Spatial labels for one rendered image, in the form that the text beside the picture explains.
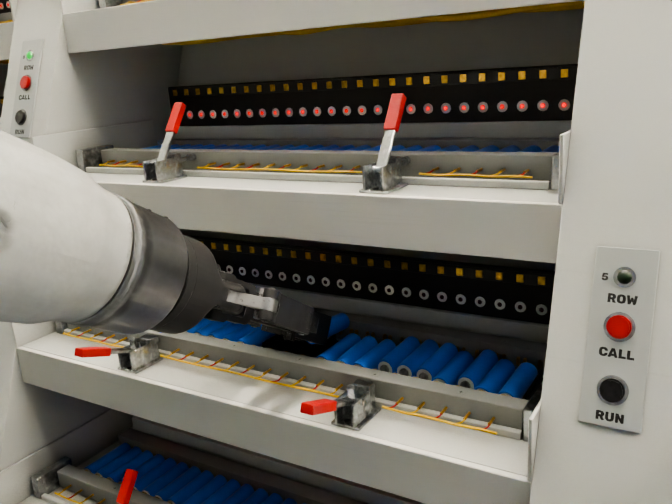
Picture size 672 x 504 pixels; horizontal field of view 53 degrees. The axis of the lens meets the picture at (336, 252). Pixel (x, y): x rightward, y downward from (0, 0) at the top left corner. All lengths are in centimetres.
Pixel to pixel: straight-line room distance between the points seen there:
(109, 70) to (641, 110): 66
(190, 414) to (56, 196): 35
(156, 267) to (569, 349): 29
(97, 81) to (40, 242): 56
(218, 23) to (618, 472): 55
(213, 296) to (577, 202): 27
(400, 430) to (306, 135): 40
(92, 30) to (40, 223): 51
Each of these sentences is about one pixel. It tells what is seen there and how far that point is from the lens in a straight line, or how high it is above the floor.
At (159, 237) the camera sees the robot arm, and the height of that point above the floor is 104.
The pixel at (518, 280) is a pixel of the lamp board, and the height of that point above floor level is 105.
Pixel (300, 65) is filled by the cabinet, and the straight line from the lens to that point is 90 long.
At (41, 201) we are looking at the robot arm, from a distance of 39.
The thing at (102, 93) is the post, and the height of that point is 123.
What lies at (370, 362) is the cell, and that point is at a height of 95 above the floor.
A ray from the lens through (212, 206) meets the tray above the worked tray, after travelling 68.
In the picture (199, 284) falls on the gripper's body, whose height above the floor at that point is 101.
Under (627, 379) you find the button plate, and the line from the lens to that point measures 50.
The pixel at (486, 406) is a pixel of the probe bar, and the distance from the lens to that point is 57.
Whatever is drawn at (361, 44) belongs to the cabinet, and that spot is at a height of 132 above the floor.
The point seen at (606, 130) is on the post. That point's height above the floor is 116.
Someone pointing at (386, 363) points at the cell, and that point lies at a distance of 66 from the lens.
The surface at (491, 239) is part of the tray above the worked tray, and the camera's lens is 54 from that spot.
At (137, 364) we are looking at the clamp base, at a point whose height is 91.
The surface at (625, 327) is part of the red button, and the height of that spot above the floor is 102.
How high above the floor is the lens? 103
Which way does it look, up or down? 2 degrees up
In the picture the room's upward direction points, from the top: 7 degrees clockwise
